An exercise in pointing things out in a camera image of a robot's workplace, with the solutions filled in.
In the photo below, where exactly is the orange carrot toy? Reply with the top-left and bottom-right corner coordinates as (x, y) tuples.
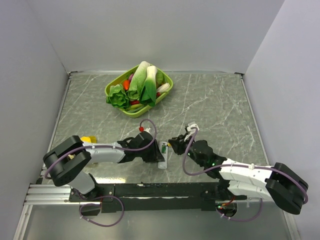
(122, 79), (130, 91)

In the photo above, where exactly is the dark green bok choy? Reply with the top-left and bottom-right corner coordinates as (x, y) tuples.
(139, 65), (158, 107)

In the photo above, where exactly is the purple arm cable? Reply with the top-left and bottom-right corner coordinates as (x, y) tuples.
(182, 127), (309, 206)
(44, 118), (158, 180)

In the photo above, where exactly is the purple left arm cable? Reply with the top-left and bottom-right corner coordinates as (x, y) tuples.
(44, 118), (158, 180)

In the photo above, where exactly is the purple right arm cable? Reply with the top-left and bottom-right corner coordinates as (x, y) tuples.
(182, 127), (309, 206)

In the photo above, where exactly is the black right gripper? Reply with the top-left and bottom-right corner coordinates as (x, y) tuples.
(168, 133), (205, 168)

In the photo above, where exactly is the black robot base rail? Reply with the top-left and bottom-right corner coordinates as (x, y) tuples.
(69, 181), (247, 213)

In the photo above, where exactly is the light green cabbage toy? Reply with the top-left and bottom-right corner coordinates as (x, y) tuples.
(127, 61), (151, 100)

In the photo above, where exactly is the yellow napa cabbage toy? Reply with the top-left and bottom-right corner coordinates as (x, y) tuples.
(80, 136), (97, 144)

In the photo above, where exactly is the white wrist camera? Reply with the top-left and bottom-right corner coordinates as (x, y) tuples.
(184, 121), (200, 142)
(139, 126), (154, 137)

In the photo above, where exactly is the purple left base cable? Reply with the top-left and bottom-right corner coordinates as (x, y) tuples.
(78, 194), (125, 228)

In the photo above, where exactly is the green lettuce toy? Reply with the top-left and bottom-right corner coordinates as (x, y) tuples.
(106, 84), (130, 109)

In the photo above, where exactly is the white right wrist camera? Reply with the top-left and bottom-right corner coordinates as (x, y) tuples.
(184, 121), (200, 142)

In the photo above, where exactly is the red chili pepper toy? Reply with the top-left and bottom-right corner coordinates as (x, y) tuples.
(130, 92), (161, 105)

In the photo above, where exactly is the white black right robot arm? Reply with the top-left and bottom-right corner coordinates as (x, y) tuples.
(168, 134), (308, 215)

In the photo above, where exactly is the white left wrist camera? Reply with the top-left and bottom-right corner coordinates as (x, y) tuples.
(139, 126), (154, 137)

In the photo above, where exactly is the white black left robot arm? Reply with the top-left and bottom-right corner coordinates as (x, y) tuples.
(43, 131), (165, 201)

